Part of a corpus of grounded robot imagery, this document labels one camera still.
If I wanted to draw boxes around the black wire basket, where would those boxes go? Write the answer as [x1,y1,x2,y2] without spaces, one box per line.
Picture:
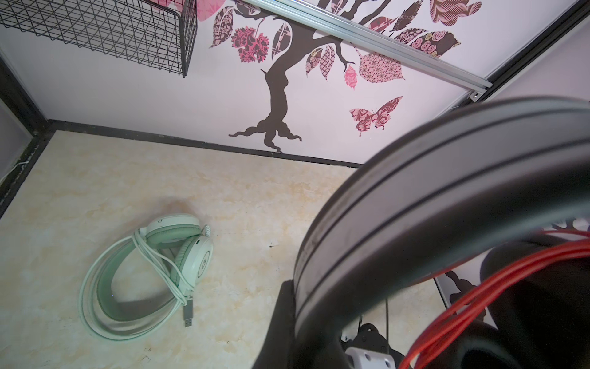
[1,1,198,77]

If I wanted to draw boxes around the mint green white headphones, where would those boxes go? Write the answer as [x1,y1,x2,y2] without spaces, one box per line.
[78,213,214,342]

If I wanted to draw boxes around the orange headphone cable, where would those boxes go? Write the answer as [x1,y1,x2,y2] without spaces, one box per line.
[399,228,590,369]

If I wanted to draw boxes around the black white headphones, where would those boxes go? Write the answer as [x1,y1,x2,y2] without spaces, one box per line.
[293,97,589,368]

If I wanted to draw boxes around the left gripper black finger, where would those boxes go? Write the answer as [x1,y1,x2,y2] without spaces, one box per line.
[252,280,295,369]

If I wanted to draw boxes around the aluminium rail back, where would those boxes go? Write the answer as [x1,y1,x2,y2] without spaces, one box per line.
[250,0,493,96]

